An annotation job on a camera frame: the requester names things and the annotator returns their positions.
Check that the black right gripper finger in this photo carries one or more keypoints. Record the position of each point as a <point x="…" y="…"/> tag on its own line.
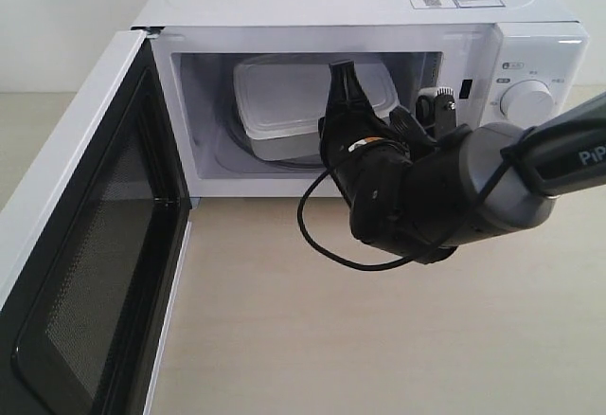
<point x="405" y="125"/>
<point x="346" y="95"/>

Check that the white lidded plastic container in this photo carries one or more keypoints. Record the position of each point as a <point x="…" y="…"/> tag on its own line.
<point x="281" y="97"/>

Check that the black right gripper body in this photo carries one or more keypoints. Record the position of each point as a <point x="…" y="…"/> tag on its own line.
<point x="401" y="197"/>

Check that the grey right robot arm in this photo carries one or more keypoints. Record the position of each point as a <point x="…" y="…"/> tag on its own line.
<point x="507" y="179"/>

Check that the white microwave door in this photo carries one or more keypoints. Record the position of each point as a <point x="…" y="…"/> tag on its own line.
<point x="92" y="242"/>

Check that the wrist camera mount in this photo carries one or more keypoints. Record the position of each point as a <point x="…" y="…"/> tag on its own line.
<point x="436" y="110"/>

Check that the glass turntable plate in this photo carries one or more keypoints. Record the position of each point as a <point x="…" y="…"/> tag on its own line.
<point x="232" y="124"/>

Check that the upper white control knob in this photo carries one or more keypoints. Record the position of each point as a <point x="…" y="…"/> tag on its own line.
<point x="527" y="98"/>

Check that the white Midea microwave oven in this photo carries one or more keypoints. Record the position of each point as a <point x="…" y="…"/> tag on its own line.
<point x="480" y="53"/>

